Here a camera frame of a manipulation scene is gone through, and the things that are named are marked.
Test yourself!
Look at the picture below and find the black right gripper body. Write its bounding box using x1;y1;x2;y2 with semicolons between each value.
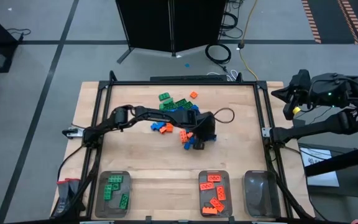
290;68;312;106

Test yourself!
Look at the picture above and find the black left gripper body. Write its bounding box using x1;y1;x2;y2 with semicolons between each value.
194;112;217;141

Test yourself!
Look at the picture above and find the clear plastic bin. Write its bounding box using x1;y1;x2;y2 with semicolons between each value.
243;169;282;218
198;170;233;218
94;170;132;218

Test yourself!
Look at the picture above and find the long black power strip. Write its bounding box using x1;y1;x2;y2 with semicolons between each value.
150;74;228;82

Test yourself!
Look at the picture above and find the white printed paper sheet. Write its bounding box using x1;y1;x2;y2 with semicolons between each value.
299;146;341;188

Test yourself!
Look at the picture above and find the black beam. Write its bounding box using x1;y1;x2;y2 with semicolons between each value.
305;151;358;178

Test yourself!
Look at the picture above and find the black mat with striped edges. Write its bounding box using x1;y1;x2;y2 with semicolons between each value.
301;0;358;44

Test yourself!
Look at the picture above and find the dark grey side table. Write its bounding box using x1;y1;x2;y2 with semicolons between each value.
296;142;358;224

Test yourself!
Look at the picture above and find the black folding partition screen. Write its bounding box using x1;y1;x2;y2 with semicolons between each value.
115;0;229;65

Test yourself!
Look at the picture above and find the red and black clamp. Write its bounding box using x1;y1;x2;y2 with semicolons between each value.
52;177;86;218

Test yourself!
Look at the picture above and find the yellow power cable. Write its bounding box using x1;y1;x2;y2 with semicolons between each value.
237;0;260;81

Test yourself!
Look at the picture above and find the black aluminium table frame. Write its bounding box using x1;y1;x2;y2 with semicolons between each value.
84;70;293;222

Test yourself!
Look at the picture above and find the white cable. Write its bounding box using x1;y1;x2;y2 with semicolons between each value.
206;70;239;82

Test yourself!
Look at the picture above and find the coiled black floor cable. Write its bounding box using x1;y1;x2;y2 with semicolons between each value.
204;42;232;65

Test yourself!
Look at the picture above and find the black cable bundle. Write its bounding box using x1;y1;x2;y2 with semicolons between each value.
221;0;245;40
267;146;315;220

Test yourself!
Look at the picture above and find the black arm base cable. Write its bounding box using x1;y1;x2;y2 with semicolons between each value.
56;144;85;181

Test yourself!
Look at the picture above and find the thin black floor cable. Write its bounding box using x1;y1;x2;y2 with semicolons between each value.
6;27;32;43

